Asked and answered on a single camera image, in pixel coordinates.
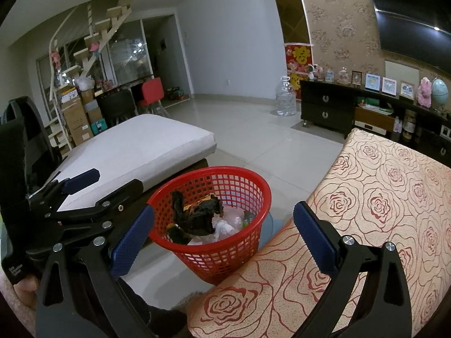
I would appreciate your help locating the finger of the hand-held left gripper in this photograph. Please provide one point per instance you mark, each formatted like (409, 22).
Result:
(123, 193)
(81, 180)

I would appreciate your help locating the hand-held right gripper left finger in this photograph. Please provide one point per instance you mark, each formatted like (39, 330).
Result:
(132, 243)

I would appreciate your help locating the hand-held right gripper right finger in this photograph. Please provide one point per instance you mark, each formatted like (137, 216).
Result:
(313, 236)

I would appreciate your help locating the black yellow wrapper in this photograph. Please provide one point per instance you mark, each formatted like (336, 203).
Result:
(176, 233)

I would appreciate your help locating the red plastic mesh basket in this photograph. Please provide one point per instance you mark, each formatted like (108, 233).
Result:
(218, 264)

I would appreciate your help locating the person's left forearm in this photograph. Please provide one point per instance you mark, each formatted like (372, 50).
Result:
(17, 306)

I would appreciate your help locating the person's left hand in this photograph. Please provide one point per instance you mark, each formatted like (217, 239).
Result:
(26, 284)

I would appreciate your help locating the white mattress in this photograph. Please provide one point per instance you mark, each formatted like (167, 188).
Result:
(141, 141)

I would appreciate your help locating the stack of cardboard boxes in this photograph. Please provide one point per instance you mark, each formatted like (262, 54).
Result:
(74, 116)

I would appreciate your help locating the person's dark pants leg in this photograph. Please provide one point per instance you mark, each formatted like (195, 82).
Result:
(155, 320)

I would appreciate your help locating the black chair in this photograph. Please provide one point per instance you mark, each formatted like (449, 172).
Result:
(116, 104)

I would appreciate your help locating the white plastic bag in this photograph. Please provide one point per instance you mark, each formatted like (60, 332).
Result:
(85, 82)

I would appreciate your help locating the red chair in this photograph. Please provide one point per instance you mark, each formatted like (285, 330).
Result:
(152, 91)

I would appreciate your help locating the pink hanging toy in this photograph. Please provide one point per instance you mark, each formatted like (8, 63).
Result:
(55, 59)
(95, 47)

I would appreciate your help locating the wooden drawer box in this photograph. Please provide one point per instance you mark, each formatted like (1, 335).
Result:
(373, 119)

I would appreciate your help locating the black television cabinet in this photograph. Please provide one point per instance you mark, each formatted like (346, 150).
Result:
(320, 102)

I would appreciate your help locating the clear water jug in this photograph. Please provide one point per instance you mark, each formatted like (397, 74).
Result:
(285, 98)

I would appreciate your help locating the green flat package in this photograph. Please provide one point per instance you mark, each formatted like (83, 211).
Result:
(373, 104)

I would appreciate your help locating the round tin can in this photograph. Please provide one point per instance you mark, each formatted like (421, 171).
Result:
(410, 120)

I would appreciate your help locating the small blue toy house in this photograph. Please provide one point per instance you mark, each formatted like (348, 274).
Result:
(329, 75)

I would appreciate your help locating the glass snow globe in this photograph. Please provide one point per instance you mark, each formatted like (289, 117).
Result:
(343, 75)

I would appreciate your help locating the white power strip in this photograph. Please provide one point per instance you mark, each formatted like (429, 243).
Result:
(446, 131)

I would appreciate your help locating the wooden open staircase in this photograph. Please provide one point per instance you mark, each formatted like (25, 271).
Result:
(116, 10)

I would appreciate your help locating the pink plush toy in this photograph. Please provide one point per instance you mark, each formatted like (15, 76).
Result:
(424, 91)

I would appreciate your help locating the light blue globe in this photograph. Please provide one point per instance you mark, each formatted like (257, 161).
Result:
(439, 91)

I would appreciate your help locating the black flat television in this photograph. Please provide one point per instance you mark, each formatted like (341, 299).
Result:
(405, 28)

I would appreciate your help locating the black curved chair frame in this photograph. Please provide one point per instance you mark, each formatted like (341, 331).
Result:
(38, 137)

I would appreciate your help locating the dark small picture frame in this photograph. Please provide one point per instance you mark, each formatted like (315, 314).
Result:
(356, 77)

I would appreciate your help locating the blue picture frame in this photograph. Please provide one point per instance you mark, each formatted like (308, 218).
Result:
(372, 82)

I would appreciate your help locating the small white picture frame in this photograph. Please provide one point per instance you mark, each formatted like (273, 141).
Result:
(407, 89)

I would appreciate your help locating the red yellow wall poster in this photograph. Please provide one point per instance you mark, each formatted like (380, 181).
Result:
(299, 54)

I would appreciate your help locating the white wall panel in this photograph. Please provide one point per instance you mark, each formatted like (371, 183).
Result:
(401, 72)

